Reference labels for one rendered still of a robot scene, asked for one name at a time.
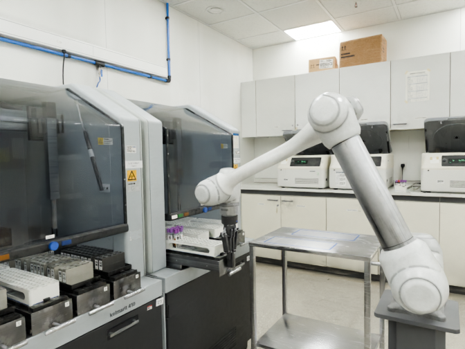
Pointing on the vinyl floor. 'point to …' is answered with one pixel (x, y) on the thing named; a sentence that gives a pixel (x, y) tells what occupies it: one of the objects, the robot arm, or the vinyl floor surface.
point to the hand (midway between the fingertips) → (230, 259)
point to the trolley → (333, 340)
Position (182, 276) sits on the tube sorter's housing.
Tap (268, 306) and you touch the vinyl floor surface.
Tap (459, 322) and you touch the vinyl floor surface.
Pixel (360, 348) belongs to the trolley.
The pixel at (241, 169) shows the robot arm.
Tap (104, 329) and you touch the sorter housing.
